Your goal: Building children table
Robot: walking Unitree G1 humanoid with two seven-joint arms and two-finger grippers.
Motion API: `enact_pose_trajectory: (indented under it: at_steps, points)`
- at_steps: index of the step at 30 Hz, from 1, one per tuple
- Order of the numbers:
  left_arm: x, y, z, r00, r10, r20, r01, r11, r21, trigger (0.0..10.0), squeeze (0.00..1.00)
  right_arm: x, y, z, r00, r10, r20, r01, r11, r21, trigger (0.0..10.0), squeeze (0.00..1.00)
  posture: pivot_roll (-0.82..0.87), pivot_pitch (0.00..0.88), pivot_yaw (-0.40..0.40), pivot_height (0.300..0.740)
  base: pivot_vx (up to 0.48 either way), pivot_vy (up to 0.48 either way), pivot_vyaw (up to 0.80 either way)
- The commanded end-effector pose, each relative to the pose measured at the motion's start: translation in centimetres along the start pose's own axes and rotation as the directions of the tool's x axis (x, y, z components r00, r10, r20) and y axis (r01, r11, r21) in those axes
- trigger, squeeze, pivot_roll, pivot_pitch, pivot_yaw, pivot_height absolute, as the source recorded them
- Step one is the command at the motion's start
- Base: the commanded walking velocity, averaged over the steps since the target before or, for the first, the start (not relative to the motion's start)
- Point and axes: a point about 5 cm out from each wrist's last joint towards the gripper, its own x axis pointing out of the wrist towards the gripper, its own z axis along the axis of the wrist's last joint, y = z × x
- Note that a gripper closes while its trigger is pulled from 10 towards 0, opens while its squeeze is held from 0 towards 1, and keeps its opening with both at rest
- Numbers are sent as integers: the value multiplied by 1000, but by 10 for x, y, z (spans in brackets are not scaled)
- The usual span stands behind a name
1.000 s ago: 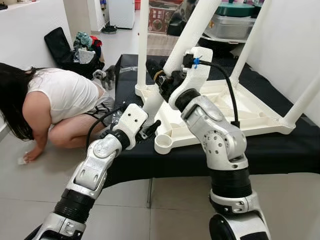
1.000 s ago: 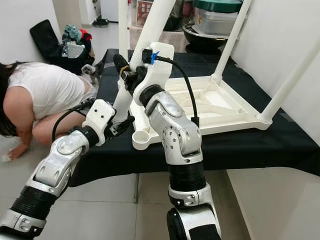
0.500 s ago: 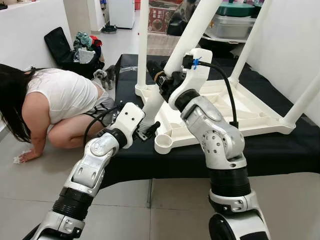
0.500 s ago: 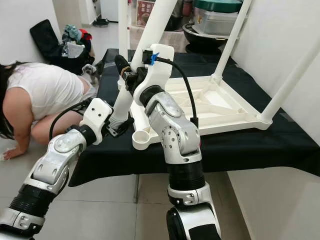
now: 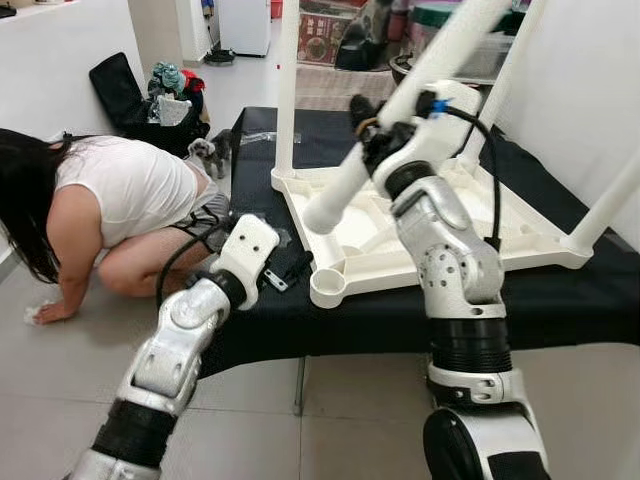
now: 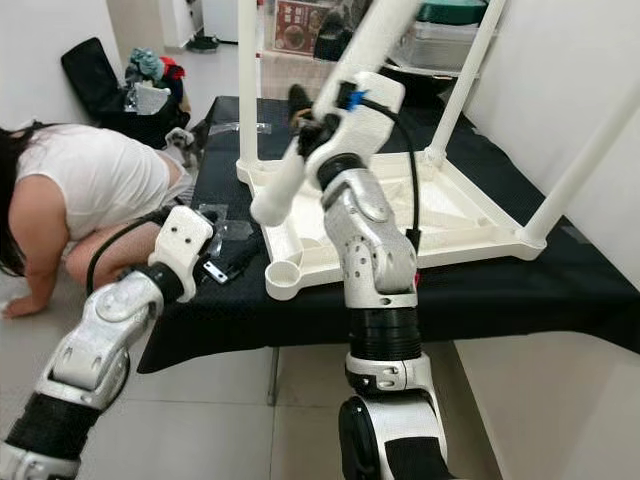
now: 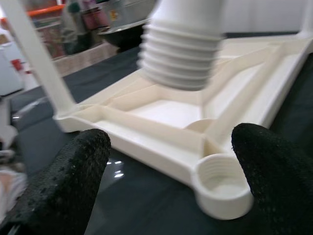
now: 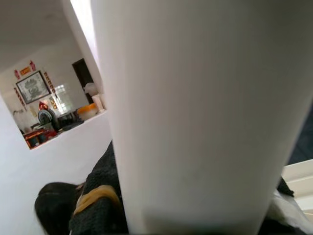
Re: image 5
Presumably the white plastic bag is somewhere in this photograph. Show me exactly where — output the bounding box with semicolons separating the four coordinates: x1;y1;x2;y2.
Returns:
155;95;193;128

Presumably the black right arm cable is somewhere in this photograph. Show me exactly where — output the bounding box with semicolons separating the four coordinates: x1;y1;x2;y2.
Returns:
438;103;502;253

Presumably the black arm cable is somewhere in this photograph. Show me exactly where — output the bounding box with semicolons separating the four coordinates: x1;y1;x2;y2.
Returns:
155;224;227;307
438;103;502;253

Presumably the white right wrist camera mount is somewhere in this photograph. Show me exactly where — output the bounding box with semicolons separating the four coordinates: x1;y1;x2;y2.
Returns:
395;80;484;173

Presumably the white plastic table top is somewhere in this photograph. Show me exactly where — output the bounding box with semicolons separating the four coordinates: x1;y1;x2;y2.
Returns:
271;158;594;309

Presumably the white plastic table leg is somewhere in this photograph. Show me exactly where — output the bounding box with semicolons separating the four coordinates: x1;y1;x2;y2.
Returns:
563;158;640;253
303;0;514;237
478;0;548;168
274;0;302;183

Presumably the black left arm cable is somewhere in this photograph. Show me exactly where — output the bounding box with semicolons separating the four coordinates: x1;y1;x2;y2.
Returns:
155;224;227;307

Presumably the black open bag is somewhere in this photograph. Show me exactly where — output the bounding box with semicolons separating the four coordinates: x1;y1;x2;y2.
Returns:
88;52;213;158

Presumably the clear tape strip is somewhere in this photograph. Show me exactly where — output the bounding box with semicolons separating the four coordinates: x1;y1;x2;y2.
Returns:
240;130;278;147

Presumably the person in white shirt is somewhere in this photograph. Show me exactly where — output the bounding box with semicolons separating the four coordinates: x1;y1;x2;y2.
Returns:
0;127;238;327

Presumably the red cloth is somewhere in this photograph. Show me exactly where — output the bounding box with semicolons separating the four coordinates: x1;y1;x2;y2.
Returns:
184;72;208;98

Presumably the small white fridge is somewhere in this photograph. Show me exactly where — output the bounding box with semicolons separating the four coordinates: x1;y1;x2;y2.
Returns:
215;0;273;58

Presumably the small black bag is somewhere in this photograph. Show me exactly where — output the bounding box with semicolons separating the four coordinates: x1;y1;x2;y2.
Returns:
335;0;393;73

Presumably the green plastic tray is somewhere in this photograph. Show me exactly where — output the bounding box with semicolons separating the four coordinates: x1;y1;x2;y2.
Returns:
413;2;463;28

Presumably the clear tape patch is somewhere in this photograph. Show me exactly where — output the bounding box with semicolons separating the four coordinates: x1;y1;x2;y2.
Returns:
235;213;293;253

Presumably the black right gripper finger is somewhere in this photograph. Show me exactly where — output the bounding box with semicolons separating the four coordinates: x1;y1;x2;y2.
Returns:
349;94;387;137

